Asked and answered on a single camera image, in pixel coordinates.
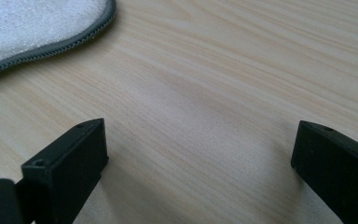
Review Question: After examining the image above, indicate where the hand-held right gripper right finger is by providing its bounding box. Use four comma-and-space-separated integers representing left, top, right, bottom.
290, 120, 358, 224

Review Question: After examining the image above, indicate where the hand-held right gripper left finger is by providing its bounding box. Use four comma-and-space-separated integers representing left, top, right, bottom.
16, 118, 110, 224

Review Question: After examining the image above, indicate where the white towel with grey trim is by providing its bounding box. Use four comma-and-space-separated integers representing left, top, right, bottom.
0, 0, 117, 80

